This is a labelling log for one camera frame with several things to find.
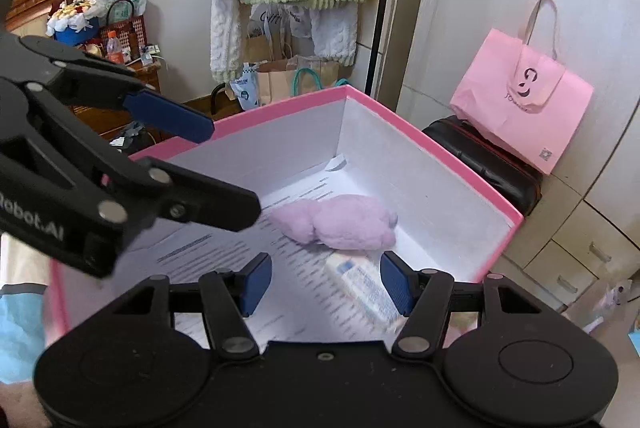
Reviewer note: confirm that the red mesh basket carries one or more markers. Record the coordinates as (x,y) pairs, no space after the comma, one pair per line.
(127,28)

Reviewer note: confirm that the pink cardboard box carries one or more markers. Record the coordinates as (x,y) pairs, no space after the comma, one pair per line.
(430,188)

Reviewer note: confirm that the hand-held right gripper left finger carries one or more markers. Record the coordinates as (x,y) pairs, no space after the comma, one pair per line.
(255,285)

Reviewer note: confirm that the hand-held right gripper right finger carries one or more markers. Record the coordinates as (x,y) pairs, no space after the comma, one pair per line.
(397,288)

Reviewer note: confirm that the white printed plastic bag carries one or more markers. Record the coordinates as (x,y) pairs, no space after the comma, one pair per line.
(300,20)

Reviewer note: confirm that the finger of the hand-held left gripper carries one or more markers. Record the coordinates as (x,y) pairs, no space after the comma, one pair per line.
(215,205)
(170,117)

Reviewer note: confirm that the pink paper bag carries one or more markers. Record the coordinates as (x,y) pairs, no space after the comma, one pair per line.
(505,113)

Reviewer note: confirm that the brown paper bag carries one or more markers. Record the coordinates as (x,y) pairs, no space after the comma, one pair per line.
(257,48)
(280,80)

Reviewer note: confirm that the white fleece pajama pants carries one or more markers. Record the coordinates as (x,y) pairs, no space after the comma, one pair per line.
(222,33)

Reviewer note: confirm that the purple plush toy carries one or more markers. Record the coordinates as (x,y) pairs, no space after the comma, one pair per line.
(345,223)

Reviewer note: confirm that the black suitcase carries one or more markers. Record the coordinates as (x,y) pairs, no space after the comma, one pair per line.
(480,158)

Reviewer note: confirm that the wooden nightstand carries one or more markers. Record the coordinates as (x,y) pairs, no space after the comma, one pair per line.
(145,75)

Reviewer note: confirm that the blue bowl of flowers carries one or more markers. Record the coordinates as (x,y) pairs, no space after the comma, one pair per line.
(75,28)

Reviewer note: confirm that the printed paper sheet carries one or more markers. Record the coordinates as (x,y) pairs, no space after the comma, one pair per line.
(200,253)

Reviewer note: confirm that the orange drink bottle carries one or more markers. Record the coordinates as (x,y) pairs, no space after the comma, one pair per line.
(114,48)

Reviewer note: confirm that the white blue tissue packet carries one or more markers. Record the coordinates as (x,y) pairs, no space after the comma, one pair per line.
(357,280)

